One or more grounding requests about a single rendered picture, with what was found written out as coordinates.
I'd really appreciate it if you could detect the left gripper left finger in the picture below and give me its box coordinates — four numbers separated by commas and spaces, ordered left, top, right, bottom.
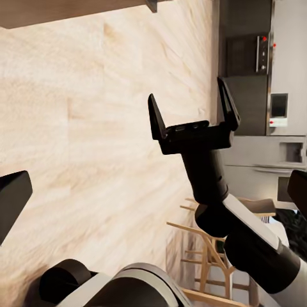
0, 170, 32, 246

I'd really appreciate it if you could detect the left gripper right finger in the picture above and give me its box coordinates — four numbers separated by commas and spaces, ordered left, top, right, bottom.
287, 170, 307, 220

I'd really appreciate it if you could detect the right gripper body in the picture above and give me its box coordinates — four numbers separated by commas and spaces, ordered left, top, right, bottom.
161, 124, 235, 185

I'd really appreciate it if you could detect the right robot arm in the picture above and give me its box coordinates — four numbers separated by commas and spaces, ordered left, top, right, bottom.
148, 77, 307, 307

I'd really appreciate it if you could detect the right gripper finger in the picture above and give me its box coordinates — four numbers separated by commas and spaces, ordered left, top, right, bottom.
161, 77, 240, 146
148, 93, 171, 145

